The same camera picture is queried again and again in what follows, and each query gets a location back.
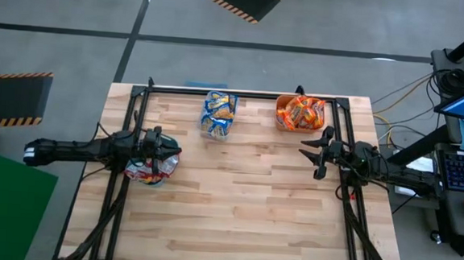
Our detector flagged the black aluminium table frame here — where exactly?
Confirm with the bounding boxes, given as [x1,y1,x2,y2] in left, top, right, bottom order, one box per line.
[52,71,419,260]

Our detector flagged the grey computer cart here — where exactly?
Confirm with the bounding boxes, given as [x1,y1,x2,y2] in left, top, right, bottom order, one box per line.
[424,140,464,258]

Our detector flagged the black caster wheel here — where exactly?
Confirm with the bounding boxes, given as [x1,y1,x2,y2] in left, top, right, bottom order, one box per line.
[429,229,444,246]

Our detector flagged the grey equipment box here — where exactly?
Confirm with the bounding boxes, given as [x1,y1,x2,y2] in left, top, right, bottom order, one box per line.
[427,47,464,101]

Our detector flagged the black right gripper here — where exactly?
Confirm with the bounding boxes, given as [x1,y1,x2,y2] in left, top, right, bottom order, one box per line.
[295,124,374,184]

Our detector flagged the blue tape strip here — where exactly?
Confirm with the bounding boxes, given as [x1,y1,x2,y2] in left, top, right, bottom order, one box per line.
[184,80,228,90]

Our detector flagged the green floor mat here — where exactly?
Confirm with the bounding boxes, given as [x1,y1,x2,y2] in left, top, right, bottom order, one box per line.
[0,146,61,260]

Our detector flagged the coiled black cable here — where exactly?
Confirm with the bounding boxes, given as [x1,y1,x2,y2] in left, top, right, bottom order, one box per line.
[435,68,464,97]

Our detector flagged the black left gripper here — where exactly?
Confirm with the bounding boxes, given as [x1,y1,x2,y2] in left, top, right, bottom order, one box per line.
[131,124,184,176]

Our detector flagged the green plastic bin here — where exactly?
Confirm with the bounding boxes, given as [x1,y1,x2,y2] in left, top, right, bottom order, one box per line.
[123,130,184,189]

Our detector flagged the white paper sheet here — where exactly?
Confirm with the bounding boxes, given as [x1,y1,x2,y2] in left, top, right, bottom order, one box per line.
[391,154,441,200]

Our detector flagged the black floor cable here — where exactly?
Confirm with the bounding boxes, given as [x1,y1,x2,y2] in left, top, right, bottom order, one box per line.
[370,68,437,109]

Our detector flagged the yellow cable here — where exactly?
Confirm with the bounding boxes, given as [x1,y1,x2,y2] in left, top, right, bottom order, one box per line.
[370,72,437,150]

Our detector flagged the clear plastic bin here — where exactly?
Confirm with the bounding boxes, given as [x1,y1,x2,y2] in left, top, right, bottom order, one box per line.
[197,89,240,142]

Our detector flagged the orange plastic bin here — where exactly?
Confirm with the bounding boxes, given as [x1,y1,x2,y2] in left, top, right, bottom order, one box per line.
[274,93,328,136]

